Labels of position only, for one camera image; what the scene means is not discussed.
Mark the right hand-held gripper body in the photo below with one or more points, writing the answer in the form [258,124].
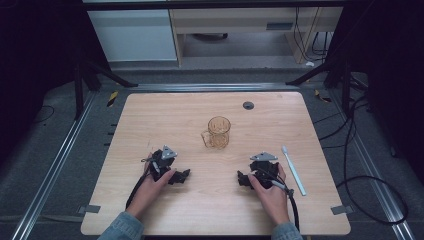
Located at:
[265,166]

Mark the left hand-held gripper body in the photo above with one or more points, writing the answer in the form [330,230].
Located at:
[161,163]

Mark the pale blue toothbrush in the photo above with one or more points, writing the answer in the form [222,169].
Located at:
[294,171]

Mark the person's left hand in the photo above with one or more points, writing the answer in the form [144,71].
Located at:
[150,191]

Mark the person's right hand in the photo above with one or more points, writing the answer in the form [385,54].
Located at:
[271,201]

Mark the yellow black tape strip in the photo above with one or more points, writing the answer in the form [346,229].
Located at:
[321,96]
[112,98]

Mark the grey tape piece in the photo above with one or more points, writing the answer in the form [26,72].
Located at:
[90,209]
[341,210]

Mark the black metal stand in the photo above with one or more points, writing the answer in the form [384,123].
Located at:
[345,83]
[79,90]

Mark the white cabinet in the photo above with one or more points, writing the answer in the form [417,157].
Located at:
[133,35]

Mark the aluminium floor rail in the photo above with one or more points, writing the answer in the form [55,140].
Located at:
[50,176]
[376,180]
[213,87]

